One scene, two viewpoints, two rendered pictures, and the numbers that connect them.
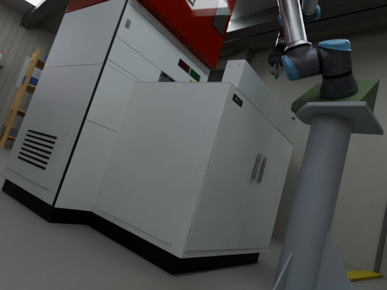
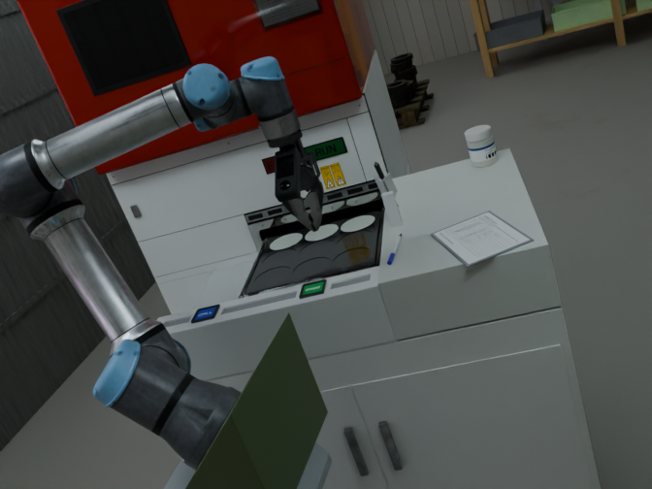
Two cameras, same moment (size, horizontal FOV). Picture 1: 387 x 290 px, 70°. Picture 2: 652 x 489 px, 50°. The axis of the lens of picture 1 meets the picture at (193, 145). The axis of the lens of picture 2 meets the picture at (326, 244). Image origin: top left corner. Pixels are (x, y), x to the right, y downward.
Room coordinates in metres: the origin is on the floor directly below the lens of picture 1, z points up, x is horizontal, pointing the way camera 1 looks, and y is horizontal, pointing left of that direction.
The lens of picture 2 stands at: (0.99, -1.63, 1.62)
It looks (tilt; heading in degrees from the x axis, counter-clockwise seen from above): 22 degrees down; 66
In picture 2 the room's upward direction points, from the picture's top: 19 degrees counter-clockwise
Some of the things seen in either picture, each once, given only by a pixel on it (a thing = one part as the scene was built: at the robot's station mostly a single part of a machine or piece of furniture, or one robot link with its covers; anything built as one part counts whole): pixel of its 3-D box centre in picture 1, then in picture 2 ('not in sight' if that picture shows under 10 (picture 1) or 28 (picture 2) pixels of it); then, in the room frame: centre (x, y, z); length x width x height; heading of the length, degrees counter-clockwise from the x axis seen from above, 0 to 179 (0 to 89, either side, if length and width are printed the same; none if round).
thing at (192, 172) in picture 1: (205, 180); (392, 410); (1.67, -0.13, 0.41); 0.96 x 0.64 x 0.82; 142
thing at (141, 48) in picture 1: (167, 67); (252, 196); (1.66, 0.30, 1.02); 0.81 x 0.03 x 0.40; 142
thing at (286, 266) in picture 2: not in sight; (316, 249); (1.67, 0.00, 0.90); 0.34 x 0.34 x 0.01; 52
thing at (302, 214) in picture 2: (273, 70); (303, 210); (1.54, -0.33, 1.14); 0.06 x 0.03 x 0.09; 52
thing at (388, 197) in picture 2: not in sight; (389, 197); (1.80, -0.24, 1.03); 0.06 x 0.04 x 0.13; 52
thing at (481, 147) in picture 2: not in sight; (481, 146); (2.15, -0.18, 1.01); 0.07 x 0.07 x 0.10
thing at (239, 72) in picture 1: (255, 98); (271, 328); (1.40, -0.25, 0.89); 0.55 x 0.09 x 0.14; 142
